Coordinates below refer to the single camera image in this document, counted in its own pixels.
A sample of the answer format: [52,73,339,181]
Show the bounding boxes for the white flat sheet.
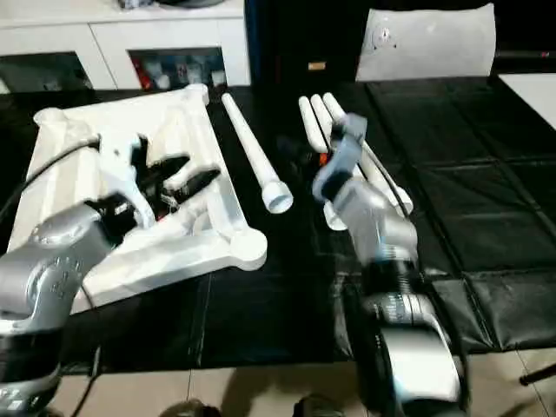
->
[499,73,556,131]

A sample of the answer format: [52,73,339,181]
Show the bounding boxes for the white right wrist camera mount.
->
[311,113,371,203]

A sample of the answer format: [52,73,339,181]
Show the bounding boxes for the black work mat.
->
[0,76,556,376]

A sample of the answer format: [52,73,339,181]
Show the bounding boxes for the dark robot foot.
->
[159,399,220,417]
[294,394,350,417]

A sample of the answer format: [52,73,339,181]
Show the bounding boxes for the white cabinet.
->
[0,0,253,95]

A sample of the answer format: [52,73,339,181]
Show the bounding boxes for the small bottles on shelf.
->
[130,50,229,90]

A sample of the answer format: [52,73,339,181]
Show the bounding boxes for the dark right robot foot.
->
[294,394,350,417]

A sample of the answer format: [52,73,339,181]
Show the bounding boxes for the black cabinet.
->
[245,0,370,88]

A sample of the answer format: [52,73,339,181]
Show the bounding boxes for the dark left robot foot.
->
[159,399,220,417]

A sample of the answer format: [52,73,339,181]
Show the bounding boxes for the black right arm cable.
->
[343,130,411,220]

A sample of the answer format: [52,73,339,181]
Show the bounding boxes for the white plastic bag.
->
[356,4,498,84]

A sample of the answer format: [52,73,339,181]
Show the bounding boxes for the white plastic table top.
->
[4,83,268,315]

